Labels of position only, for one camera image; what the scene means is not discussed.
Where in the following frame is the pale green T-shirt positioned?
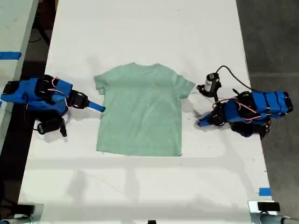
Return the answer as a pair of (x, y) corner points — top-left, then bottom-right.
(93, 62), (196, 157)

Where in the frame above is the long blue tape strip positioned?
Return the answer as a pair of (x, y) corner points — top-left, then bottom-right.
(0, 51), (22, 61)

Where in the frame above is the square blue tape piece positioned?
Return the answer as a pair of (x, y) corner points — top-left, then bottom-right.
(258, 187), (272, 197)

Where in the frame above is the pale side table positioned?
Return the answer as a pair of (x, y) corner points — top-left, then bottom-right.
(0, 0), (40, 151)

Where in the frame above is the wide black box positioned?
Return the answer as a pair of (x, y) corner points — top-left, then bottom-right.
(257, 202), (281, 212)
(17, 204), (36, 214)

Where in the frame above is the grey metal pipe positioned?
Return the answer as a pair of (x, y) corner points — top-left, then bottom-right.
(259, 213), (299, 224)

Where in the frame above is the black camera stalk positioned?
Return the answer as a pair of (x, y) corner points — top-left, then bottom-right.
(59, 118), (69, 137)
(196, 83), (222, 104)

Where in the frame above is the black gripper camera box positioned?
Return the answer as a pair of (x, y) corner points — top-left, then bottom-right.
(36, 118), (63, 135)
(205, 72), (221, 93)

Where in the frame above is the black camera cable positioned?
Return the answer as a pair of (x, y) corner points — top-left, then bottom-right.
(32, 119), (41, 134)
(215, 65), (254, 92)

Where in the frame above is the shiny metal bracket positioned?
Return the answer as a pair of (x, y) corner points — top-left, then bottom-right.
(17, 203), (44, 222)
(248, 200), (281, 224)

